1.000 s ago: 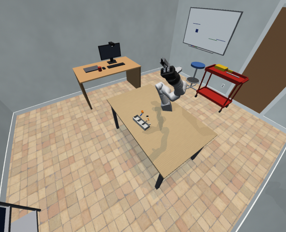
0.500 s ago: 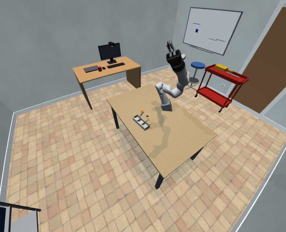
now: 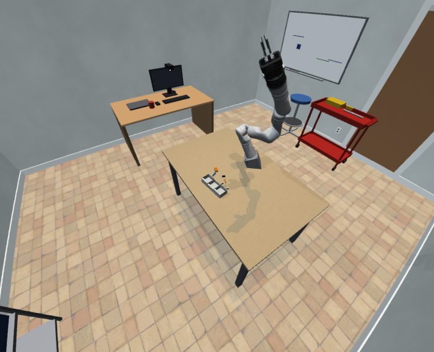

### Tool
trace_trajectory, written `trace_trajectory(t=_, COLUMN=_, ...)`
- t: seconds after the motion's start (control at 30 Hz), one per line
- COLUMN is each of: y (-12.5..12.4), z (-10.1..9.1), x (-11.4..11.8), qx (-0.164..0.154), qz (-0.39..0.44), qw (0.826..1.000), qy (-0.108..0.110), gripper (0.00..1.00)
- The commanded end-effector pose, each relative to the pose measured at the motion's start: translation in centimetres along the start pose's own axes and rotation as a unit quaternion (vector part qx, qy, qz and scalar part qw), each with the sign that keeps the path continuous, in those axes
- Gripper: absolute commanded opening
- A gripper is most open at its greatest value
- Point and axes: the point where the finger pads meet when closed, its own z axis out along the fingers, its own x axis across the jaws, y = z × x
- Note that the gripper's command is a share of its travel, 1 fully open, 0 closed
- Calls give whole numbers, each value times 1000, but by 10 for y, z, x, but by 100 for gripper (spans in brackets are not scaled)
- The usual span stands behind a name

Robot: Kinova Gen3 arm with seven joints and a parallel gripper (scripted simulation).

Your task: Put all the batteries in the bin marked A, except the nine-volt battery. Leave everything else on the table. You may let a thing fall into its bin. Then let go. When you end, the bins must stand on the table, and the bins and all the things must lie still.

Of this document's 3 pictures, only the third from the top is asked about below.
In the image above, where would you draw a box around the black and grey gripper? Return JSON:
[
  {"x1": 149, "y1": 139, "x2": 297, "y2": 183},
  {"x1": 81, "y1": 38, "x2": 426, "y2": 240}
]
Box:
[{"x1": 259, "y1": 35, "x2": 287, "y2": 96}]

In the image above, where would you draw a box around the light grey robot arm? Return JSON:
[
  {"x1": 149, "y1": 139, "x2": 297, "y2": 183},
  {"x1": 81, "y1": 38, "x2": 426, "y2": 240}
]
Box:
[{"x1": 235, "y1": 87, "x2": 291, "y2": 159}]

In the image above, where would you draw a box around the white three-compartment bin rack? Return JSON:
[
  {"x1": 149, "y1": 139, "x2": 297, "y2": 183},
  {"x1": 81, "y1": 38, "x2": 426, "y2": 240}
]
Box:
[{"x1": 201, "y1": 174, "x2": 227, "y2": 198}]

